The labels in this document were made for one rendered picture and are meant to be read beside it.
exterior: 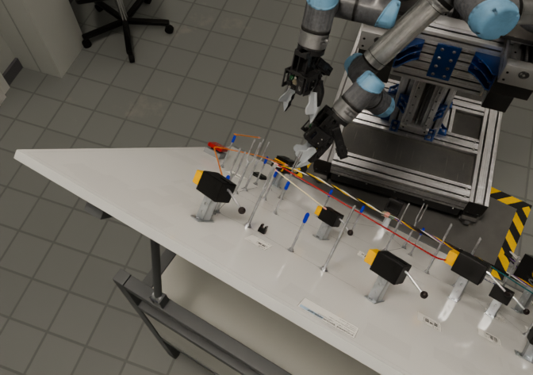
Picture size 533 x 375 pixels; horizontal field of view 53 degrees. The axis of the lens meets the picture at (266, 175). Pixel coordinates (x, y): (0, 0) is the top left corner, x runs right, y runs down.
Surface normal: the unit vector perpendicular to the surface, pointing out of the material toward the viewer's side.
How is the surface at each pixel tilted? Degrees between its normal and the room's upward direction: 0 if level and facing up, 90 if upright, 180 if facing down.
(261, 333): 0
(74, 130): 0
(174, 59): 0
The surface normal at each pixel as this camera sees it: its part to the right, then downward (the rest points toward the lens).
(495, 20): 0.22, 0.82
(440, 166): -0.01, -0.51
